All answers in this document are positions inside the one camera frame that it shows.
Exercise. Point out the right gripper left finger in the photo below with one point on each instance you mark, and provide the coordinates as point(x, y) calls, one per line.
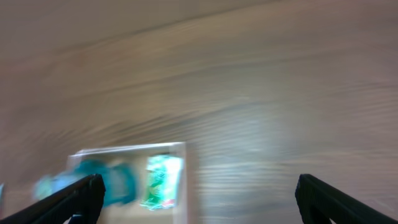
point(80, 202)

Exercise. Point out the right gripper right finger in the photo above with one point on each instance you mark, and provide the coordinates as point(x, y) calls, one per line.
point(320, 203)

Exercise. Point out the blue mouthwash bottle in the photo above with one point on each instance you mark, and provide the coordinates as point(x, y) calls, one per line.
point(119, 181)

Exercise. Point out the green white packet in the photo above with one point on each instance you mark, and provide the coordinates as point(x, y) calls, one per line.
point(163, 180)

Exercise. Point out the white cardboard box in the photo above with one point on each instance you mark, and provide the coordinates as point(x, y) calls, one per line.
point(136, 156)

